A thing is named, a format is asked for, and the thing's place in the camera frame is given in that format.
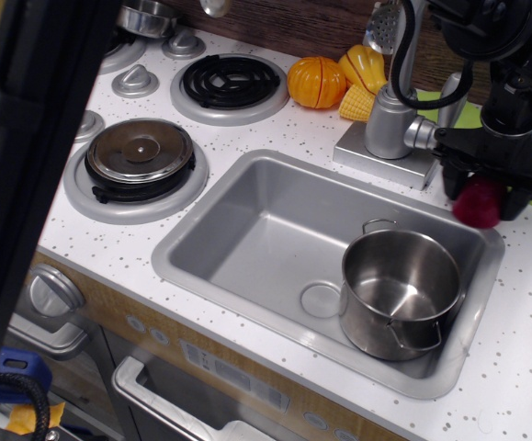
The silver oven door handle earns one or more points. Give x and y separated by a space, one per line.
66 343

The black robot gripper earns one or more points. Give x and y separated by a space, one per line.
507 160

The silver stove knob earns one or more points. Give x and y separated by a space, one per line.
184 45
92 123
137 82

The stainless steel pot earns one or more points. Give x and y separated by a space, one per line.
398 288

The orange toy pumpkin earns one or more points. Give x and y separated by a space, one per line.
316 82

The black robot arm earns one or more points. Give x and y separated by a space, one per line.
500 34

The silver dishwasher handle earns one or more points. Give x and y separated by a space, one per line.
125 383

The silver toy faucet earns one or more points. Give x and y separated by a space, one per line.
394 144

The silver oven dial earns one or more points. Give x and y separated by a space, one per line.
51 293

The silver slotted spoon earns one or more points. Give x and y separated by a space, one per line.
382 27

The yellow toy squash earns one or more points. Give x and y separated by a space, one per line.
364 67

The yellow toy corn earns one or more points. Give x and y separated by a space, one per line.
357 104

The silver hanging spoon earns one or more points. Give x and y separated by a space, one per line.
216 8

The black foreground post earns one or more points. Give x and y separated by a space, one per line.
50 54

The grey plastic sink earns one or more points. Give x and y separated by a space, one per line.
267 242

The steel bowl at back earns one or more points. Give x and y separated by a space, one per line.
149 19

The black coil burner rear right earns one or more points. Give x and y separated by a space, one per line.
229 82

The yellow cloth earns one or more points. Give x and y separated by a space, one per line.
23 418

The steel lid on burner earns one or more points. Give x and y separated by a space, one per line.
139 151

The blue clamp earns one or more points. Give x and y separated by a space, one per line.
24 377

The green cutting board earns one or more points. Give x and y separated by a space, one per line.
468 119

